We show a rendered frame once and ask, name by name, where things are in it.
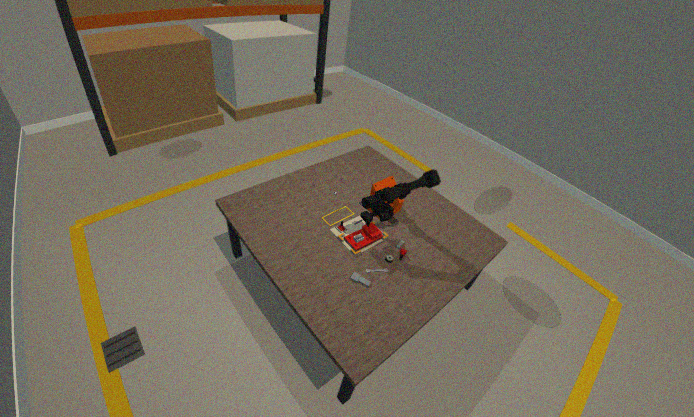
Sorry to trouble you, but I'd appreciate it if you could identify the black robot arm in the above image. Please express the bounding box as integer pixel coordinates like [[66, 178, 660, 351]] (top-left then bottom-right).
[[362, 169, 441, 222]]

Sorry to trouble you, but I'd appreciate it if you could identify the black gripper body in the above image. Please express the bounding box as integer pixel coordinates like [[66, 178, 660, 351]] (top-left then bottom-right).
[[360, 204, 394, 223]]

